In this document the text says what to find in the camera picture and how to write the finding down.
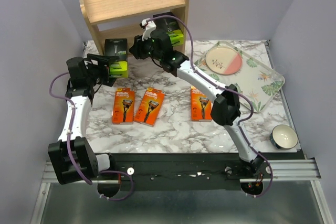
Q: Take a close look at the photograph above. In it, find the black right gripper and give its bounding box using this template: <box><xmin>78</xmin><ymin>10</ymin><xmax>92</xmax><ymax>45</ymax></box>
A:
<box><xmin>128</xmin><ymin>31</ymin><xmax>162</xmax><ymax>62</ymax></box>

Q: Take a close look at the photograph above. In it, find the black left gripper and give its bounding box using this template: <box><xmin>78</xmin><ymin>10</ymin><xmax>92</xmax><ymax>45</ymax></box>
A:
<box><xmin>86</xmin><ymin>53</ymin><xmax>120</xmax><ymax>86</ymax></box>

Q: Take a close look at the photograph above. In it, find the black green razor box front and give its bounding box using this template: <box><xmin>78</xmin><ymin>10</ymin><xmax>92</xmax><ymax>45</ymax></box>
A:
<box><xmin>104</xmin><ymin>38</ymin><xmax>129</xmax><ymax>78</ymax></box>

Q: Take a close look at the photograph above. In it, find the black green razor box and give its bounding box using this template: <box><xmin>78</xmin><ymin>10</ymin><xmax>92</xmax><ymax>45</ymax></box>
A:
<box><xmin>104</xmin><ymin>38</ymin><xmax>129</xmax><ymax>78</ymax></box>
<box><xmin>154</xmin><ymin>17</ymin><xmax>184</xmax><ymax>47</ymax></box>

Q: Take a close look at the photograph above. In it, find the light wooden two-tier shelf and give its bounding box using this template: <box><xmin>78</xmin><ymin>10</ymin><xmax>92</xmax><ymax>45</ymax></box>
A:
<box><xmin>76</xmin><ymin>0</ymin><xmax>190</xmax><ymax>57</ymax></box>

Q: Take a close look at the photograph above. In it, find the orange razor box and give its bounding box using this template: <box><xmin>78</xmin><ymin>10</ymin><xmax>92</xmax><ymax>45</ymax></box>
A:
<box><xmin>134</xmin><ymin>87</ymin><xmax>164</xmax><ymax>126</ymax></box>
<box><xmin>111</xmin><ymin>88</ymin><xmax>135</xmax><ymax>124</ymax></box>
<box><xmin>191</xmin><ymin>86</ymin><xmax>212</xmax><ymax>122</ymax></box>

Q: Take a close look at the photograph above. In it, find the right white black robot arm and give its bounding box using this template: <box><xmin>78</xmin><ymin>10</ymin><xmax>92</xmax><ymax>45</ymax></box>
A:
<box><xmin>129</xmin><ymin>29</ymin><xmax>264</xmax><ymax>178</ymax></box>

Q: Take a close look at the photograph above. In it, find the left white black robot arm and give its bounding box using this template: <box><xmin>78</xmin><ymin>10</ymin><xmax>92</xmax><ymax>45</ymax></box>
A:
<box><xmin>48</xmin><ymin>54</ymin><xmax>119</xmax><ymax>185</ymax></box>

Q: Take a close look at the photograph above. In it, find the pink cream round plate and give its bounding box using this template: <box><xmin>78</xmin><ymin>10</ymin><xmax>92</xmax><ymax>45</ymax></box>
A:
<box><xmin>205</xmin><ymin>46</ymin><xmax>243</xmax><ymax>75</ymax></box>

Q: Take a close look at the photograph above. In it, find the clear floral tray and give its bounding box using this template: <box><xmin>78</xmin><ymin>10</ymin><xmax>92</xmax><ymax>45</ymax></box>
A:
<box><xmin>194</xmin><ymin>41</ymin><xmax>285</xmax><ymax>113</ymax></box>

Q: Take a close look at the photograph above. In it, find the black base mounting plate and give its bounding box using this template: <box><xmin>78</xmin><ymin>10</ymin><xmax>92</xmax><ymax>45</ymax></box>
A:
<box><xmin>54</xmin><ymin>152</ymin><xmax>307</xmax><ymax>200</ymax></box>

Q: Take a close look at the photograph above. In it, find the white dark-rimmed bowl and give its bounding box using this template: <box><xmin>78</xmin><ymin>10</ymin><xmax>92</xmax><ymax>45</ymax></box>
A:
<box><xmin>269</xmin><ymin>125</ymin><xmax>299</xmax><ymax>150</ymax></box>

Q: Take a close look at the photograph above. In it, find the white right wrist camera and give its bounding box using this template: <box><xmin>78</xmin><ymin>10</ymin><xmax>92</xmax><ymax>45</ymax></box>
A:
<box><xmin>140</xmin><ymin>18</ymin><xmax>156</xmax><ymax>41</ymax></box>

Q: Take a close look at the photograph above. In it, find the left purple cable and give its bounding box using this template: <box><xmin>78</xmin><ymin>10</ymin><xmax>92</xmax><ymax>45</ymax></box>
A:
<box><xmin>49</xmin><ymin>71</ymin><xmax>134</xmax><ymax>201</ymax></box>

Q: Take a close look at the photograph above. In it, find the purple cable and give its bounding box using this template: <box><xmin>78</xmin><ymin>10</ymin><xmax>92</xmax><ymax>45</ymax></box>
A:
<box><xmin>146</xmin><ymin>15</ymin><xmax>274</xmax><ymax>198</ymax></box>
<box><xmin>49</xmin><ymin>71</ymin><xmax>134</xmax><ymax>201</ymax></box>

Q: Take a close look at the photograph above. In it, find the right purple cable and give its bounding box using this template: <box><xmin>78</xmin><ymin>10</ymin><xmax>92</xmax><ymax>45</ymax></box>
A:
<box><xmin>146</xmin><ymin>15</ymin><xmax>274</xmax><ymax>198</ymax></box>

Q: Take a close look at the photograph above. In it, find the aluminium rail frame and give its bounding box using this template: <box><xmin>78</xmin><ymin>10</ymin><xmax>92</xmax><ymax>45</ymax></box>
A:
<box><xmin>29</xmin><ymin>40</ymin><xmax>336</xmax><ymax>224</ymax></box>

